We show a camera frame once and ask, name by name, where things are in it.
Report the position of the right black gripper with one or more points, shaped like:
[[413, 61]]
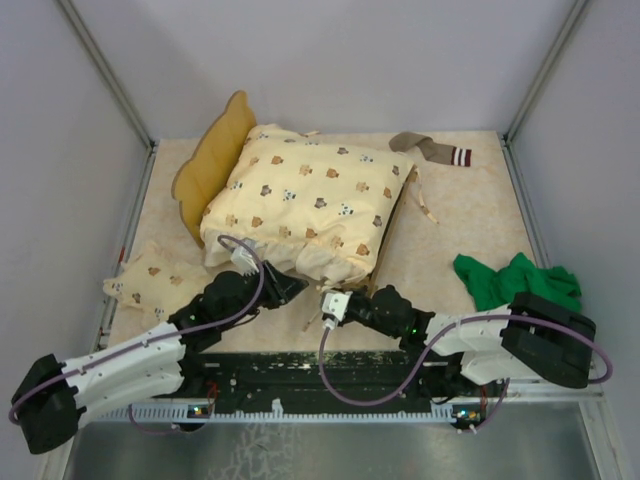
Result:
[[362, 290]]

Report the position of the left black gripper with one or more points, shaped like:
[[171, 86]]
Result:
[[280, 287]]

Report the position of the cream animal print cushion cover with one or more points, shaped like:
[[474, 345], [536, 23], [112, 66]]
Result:
[[319, 208]]

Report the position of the wooden pet bed frame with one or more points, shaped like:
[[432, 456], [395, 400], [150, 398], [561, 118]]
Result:
[[205, 174]]

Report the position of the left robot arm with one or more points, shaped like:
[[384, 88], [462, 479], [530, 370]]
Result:
[[57, 398]]

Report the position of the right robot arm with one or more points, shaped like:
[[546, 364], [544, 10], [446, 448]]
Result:
[[527, 338]]

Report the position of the green cloth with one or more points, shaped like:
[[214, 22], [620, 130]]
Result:
[[491, 288]]

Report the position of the small cream animal pillow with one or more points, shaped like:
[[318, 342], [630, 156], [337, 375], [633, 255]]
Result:
[[152, 285]]

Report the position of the brown striped sock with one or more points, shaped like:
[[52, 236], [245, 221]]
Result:
[[431, 151]]

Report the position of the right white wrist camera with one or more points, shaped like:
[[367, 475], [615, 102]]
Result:
[[334, 305]]

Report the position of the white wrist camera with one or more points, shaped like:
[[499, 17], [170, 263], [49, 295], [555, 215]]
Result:
[[244, 258], [334, 305]]

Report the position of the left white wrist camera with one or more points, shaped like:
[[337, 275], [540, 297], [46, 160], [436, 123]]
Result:
[[244, 258]]

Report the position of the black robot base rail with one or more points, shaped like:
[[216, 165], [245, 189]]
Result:
[[290, 387]]

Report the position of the right aluminium frame post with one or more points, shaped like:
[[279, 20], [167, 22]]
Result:
[[567, 31]]

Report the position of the aluminium frame post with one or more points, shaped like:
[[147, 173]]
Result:
[[567, 31], [105, 71]]

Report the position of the left aluminium frame post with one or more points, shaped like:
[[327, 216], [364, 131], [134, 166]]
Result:
[[105, 71]]

